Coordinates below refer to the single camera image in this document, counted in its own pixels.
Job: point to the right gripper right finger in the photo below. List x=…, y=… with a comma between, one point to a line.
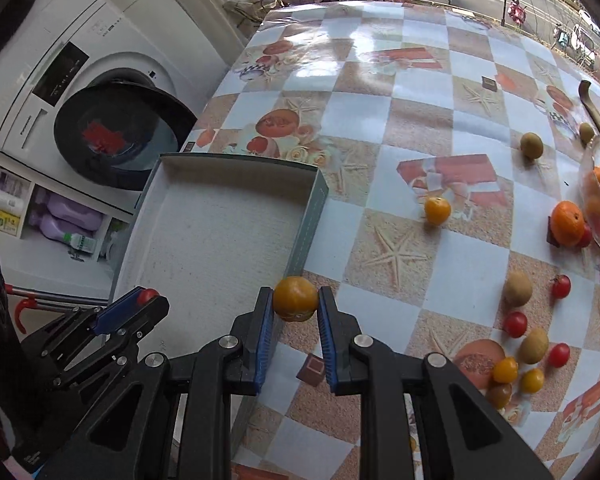
x=418, y=416

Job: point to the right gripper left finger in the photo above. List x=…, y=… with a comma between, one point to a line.
x=232, y=365

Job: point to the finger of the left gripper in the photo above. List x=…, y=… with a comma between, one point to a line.
x=118, y=313

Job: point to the small red cherry tomato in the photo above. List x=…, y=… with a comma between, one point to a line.
x=146, y=296

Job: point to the yellow-orange tomato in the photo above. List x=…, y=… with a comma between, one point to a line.
x=295, y=299

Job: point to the purple detergent bottle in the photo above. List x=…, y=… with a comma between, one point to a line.
x=60, y=219

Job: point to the dark orange cherry tomato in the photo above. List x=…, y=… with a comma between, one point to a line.
x=499, y=395

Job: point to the yellow cherry tomato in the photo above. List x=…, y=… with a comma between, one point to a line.
x=532, y=381
x=506, y=371

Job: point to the white shallow cardboard box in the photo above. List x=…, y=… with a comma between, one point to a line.
x=210, y=231

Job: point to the brown kiwi lower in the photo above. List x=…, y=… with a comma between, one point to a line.
x=532, y=350

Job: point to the brown kiwi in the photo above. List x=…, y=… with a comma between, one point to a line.
x=532, y=350
x=517, y=289

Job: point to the white bottle on shelf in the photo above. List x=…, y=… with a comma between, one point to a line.
x=11, y=204

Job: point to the brown kiwi middle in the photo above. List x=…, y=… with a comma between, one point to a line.
x=517, y=289

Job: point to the yellow tomato on table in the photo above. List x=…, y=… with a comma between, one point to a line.
x=437, y=210

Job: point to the white washing machine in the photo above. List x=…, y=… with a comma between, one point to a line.
x=92, y=92

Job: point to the large orange near bowl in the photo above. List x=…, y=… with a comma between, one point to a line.
x=567, y=223

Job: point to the patterned checkered tablecloth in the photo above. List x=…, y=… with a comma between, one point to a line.
x=395, y=103

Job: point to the red tomato beside orange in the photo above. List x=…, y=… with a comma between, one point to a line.
x=586, y=237

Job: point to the green-brown kiwi fruit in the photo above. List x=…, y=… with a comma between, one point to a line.
x=531, y=146

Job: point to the small kiwi behind bowl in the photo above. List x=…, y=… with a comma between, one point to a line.
x=586, y=133

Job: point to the wooden back scratcher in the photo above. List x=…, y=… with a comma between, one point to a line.
x=584, y=93

